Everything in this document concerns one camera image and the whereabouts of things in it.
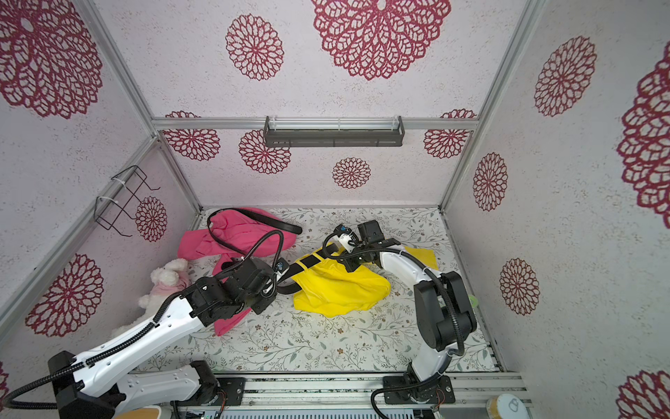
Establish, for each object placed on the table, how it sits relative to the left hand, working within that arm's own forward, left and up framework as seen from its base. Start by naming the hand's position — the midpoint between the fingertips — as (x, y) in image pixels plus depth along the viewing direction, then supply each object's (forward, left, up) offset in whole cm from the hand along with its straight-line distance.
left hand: (264, 287), depth 76 cm
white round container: (-28, -65, -12) cm, 72 cm away
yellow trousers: (+1, -20, -5) cm, 20 cm away
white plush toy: (+4, +32, -4) cm, 32 cm away
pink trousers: (+29, +23, -14) cm, 40 cm away
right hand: (+16, -22, -7) cm, 28 cm away
